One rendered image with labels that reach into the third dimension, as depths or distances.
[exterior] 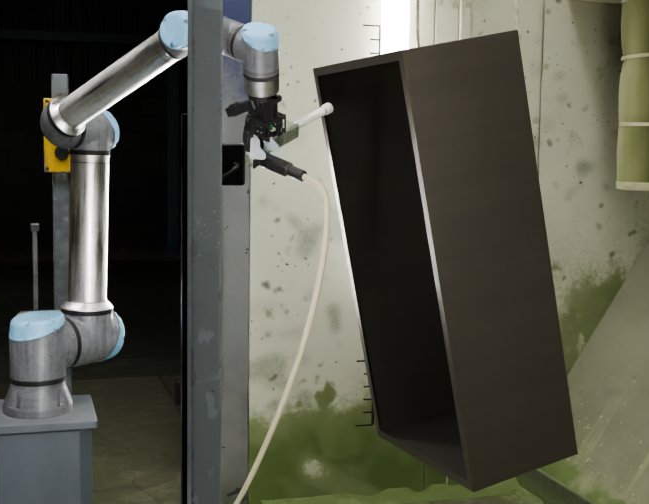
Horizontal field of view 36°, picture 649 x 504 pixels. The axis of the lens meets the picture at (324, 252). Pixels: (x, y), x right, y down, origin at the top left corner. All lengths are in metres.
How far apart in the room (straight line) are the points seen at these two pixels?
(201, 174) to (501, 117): 1.27
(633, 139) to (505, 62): 1.17
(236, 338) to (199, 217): 2.07
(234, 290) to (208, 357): 1.99
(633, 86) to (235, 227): 1.52
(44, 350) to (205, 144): 1.35
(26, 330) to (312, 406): 1.33
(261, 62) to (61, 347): 0.99
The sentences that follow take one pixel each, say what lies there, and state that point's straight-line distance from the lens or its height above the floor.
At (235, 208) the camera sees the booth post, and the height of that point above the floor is 1.17.
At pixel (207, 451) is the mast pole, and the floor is 0.89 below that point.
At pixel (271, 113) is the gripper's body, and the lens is 2.54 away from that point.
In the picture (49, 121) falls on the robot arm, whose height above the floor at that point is 1.45.
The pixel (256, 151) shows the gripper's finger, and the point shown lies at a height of 1.38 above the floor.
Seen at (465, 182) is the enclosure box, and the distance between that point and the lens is 2.64.
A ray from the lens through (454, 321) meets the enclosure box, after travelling 2.67.
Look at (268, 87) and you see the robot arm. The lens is 2.51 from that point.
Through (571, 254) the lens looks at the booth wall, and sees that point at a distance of 4.11.
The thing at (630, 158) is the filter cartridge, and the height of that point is 1.37.
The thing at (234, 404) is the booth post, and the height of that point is 0.45.
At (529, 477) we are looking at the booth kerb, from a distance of 4.09.
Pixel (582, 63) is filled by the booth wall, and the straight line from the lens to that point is 4.11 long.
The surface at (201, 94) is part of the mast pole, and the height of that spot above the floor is 1.46.
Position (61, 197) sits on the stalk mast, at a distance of 3.72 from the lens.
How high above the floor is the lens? 1.38
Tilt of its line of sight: 6 degrees down
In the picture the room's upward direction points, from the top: 1 degrees clockwise
